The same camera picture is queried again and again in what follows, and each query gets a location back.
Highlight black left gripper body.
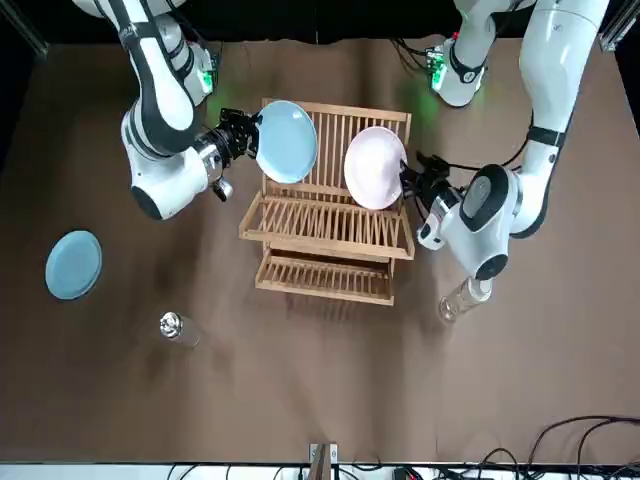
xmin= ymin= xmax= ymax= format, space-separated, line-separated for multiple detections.
xmin=421 ymin=166 xmax=460 ymax=205

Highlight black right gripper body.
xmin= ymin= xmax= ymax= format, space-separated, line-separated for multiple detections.
xmin=214 ymin=123 xmax=250 ymax=163

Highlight blue plate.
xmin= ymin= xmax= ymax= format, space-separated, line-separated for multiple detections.
xmin=44 ymin=229 xmax=103 ymax=301
xmin=254 ymin=99 xmax=320 ymax=185

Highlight pale plate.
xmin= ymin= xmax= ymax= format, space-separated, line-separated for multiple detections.
xmin=343 ymin=126 xmax=407 ymax=210

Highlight wooden dish rack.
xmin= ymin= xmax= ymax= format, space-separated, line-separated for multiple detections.
xmin=238 ymin=97 xmax=417 ymax=307

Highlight glass bottle with grey cap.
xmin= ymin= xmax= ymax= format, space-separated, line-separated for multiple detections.
xmin=438 ymin=277 xmax=494 ymax=325

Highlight glass bottle with silver stopper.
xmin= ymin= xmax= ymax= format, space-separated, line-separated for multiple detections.
xmin=158 ymin=310 xmax=202 ymax=350

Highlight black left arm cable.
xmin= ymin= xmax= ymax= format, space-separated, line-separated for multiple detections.
xmin=444 ymin=134 xmax=534 ymax=174

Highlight left arm foot cables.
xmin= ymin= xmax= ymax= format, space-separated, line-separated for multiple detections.
xmin=392 ymin=37 xmax=439 ymax=81

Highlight aluminium frame profile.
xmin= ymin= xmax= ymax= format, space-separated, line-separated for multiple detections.
xmin=0 ymin=0 xmax=50 ymax=57
xmin=598 ymin=0 xmax=640 ymax=52

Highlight black desk cable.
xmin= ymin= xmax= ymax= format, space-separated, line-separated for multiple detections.
xmin=477 ymin=446 xmax=532 ymax=480
xmin=529 ymin=413 xmax=640 ymax=474

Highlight aluminium camera post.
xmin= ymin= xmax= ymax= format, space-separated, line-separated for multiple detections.
xmin=308 ymin=441 xmax=339 ymax=480

